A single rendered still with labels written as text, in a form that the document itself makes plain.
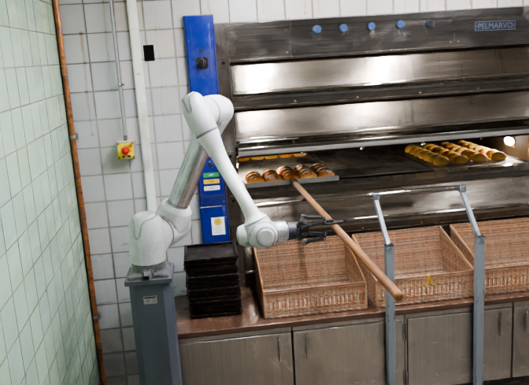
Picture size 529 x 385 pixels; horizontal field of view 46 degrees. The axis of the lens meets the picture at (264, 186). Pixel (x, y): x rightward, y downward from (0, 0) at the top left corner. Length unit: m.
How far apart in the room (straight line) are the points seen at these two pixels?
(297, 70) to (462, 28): 0.98
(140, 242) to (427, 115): 1.88
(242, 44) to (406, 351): 1.89
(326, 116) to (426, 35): 0.73
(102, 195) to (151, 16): 1.02
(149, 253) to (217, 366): 0.84
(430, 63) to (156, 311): 2.08
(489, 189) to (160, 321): 2.17
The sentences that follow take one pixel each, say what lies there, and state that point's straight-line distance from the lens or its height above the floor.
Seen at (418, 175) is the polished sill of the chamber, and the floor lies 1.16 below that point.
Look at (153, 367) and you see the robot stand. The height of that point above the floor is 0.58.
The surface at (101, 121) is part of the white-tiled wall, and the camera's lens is 3.58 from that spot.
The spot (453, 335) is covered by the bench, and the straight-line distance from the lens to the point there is 3.61.
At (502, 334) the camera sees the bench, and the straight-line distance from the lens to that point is 3.72.
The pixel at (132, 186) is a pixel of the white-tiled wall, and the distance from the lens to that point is 3.62.
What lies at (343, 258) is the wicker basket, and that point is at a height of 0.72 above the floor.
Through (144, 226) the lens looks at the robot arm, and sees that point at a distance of 2.78.
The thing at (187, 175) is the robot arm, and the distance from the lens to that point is 2.85.
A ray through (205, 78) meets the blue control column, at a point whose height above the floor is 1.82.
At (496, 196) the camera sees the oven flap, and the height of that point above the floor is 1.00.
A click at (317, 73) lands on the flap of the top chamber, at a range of 3.61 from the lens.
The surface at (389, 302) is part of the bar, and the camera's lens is 3.34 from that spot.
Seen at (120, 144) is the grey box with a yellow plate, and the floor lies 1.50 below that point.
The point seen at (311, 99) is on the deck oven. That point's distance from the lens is 3.61.
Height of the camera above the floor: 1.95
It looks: 12 degrees down
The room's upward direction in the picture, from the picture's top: 4 degrees counter-clockwise
